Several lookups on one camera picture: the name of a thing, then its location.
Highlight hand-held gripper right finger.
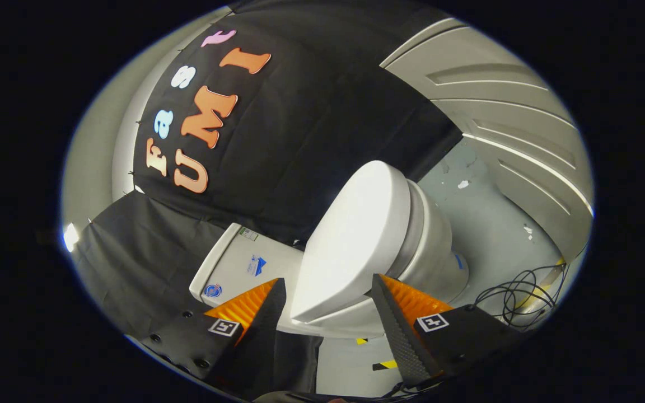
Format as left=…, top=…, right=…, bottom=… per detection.
left=370, top=274, right=525, bottom=387

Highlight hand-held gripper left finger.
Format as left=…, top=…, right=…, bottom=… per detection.
left=141, top=278, right=288, bottom=392

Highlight white toilet lid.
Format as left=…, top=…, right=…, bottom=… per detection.
left=291, top=161, right=413, bottom=325

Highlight white toilet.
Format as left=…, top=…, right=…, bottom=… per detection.
left=189, top=168, right=470, bottom=339

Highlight black backdrop cloth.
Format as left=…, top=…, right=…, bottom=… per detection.
left=71, top=0, right=464, bottom=392

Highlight white cabinet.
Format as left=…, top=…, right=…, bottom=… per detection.
left=380, top=17, right=595, bottom=264

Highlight black floor cables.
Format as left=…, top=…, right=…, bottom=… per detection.
left=474, top=263, right=569, bottom=328

